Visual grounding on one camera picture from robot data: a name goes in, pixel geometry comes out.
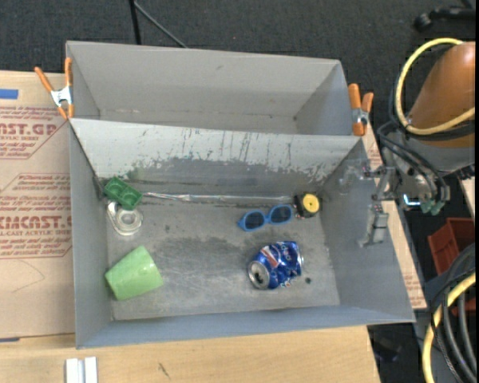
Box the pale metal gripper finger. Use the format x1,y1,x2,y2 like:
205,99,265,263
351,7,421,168
338,164,385,188
356,203,390,249

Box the yellow and black round toy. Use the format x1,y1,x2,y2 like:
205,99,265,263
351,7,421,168
292,191,323,219

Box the blue sunglasses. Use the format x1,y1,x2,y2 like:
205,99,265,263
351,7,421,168
236,203,295,232

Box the crushed blue soda can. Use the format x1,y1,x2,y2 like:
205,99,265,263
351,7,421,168
246,240,306,291

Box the grey metal bin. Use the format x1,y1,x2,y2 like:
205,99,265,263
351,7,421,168
65,40,418,350

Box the green toy brick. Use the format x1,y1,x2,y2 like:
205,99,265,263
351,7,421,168
103,176,144,211

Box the light green cup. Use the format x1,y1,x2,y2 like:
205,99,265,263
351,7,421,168
104,245,164,302

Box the brown cardboard board red print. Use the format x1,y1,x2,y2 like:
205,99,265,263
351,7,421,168
0,69,429,343

